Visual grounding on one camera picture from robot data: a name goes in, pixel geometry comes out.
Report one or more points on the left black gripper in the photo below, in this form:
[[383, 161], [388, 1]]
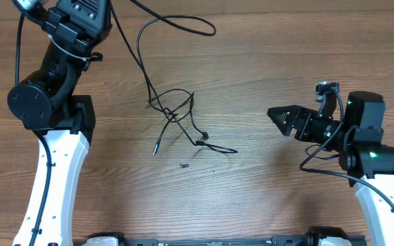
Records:
[[69, 20]]

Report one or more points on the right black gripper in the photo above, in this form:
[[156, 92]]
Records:
[[301, 124]]

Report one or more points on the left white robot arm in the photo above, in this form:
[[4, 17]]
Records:
[[63, 122]]

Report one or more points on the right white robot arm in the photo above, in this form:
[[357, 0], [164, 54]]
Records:
[[348, 139]]

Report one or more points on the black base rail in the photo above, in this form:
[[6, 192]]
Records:
[[278, 240]]

